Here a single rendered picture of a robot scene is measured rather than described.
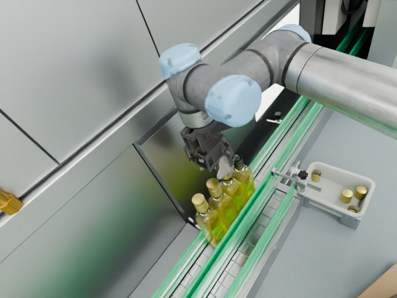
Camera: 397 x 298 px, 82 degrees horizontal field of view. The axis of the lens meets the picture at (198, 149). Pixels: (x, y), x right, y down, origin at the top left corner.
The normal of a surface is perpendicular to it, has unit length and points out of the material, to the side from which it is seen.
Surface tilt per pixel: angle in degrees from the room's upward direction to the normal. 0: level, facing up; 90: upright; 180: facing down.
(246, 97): 90
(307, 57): 26
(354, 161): 0
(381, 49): 90
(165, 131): 90
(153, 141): 90
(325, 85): 65
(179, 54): 1
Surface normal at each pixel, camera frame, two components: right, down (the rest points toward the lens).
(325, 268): -0.27, -0.67
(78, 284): 0.74, 0.32
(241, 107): 0.59, 0.45
